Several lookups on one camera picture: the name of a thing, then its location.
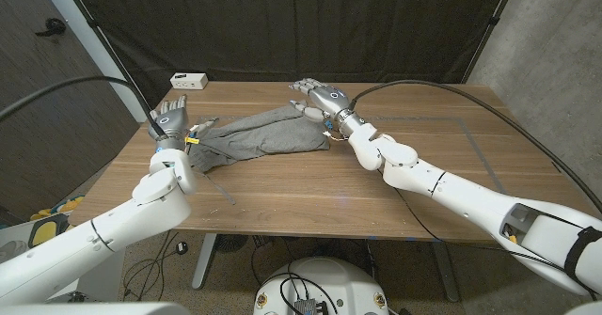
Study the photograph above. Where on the yellow teal floor object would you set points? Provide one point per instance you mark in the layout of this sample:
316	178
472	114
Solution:
66	207

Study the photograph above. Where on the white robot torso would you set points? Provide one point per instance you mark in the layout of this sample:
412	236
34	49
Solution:
94	309

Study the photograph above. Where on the dark brown door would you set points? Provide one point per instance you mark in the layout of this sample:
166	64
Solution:
19	47

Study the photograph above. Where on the black backdrop curtain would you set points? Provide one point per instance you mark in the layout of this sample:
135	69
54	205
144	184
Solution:
291	28

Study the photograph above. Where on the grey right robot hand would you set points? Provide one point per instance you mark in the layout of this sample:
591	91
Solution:
331	99

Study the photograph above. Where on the grey table leg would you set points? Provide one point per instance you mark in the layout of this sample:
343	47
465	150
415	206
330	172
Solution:
444	268

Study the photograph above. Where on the black round floor plug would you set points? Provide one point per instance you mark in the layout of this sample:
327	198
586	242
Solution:
181	247

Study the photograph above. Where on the black round fan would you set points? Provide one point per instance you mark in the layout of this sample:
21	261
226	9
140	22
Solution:
231	242

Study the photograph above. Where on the grey shorts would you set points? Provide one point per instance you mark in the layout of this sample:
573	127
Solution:
263	136

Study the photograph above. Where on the white table leg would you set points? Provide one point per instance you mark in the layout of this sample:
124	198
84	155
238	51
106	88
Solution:
204	258

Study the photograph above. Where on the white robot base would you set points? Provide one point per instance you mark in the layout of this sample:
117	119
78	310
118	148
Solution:
338	277

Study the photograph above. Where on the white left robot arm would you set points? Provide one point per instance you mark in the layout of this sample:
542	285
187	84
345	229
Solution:
117	221

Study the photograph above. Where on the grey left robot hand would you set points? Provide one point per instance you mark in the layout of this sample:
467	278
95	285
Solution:
171	122

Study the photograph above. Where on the white shoe print board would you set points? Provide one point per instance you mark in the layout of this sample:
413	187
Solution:
44	230

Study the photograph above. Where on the grey electronics box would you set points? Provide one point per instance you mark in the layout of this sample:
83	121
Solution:
308	307

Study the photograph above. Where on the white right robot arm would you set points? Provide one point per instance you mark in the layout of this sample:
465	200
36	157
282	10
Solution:
447	188

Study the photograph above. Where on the black backdrop stand pole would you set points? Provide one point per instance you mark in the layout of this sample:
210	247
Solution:
491	21
94	26

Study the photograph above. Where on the white power strip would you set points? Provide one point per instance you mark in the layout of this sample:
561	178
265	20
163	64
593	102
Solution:
189	81

